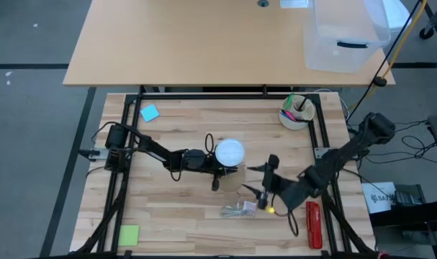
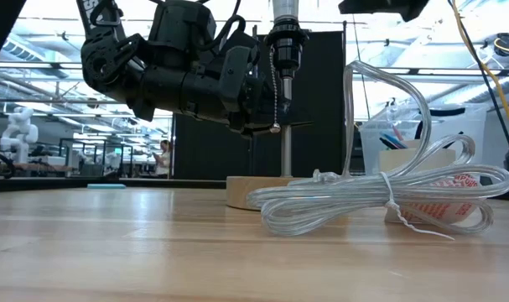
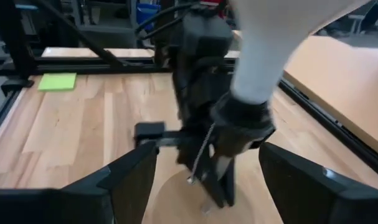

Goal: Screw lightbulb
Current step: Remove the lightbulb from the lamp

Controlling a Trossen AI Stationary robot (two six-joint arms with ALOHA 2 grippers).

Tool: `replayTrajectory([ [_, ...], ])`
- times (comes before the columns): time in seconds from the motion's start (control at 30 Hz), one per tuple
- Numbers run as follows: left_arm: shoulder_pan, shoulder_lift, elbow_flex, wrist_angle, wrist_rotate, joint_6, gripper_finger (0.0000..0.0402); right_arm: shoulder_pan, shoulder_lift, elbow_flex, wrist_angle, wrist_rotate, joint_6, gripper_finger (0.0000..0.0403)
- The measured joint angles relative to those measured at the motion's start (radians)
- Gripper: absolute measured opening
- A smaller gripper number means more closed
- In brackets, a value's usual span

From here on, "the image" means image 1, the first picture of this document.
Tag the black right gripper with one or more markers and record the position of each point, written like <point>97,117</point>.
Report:
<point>279,185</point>

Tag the green marker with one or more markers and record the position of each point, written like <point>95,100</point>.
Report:
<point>290,99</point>

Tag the light wooden desk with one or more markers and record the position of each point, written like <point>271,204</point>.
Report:
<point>185,43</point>

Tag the thin black pen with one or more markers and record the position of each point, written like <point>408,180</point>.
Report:
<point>302,103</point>

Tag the thick black marker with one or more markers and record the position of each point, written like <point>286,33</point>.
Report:
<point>302,121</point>

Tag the wooden base lamp black socket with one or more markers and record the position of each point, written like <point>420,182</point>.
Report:
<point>232,183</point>

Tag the blue sticky note pad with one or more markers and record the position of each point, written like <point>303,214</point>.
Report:
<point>149,113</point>

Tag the black aluminium table frame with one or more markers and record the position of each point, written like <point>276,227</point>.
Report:
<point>225,96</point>

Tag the pink pen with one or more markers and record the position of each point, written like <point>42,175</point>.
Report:
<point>290,116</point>

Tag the black equipment cart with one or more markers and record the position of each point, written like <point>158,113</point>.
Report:
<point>412,217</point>

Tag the white round pen cup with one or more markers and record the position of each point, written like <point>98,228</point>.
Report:
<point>306,113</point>

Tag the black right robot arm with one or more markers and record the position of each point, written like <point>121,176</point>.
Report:
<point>333,162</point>

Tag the small red object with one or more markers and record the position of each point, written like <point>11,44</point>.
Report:
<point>382,255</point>

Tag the blue pen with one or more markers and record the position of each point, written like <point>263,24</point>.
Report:
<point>283,114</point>

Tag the grey electronic device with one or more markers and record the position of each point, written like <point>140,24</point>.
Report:
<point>407,196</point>

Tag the red stapler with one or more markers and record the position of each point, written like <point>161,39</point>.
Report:
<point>314,226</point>

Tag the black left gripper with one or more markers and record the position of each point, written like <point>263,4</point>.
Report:
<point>210,166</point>

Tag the black caster stand leg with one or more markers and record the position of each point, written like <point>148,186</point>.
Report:
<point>426,33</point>

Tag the clear plastic storage bin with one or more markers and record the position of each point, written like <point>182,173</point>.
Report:
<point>344,57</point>

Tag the white globe lightbulb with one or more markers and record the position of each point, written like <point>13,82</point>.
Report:
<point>229,153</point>

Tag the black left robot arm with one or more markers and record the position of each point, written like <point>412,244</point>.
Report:
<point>153,147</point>

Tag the white printed paper sign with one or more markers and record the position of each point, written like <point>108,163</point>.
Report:
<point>378,198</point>

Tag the green sticky note pad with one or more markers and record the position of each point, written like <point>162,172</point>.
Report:
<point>129,235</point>

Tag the small white card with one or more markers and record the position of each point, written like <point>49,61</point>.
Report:
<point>293,3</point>

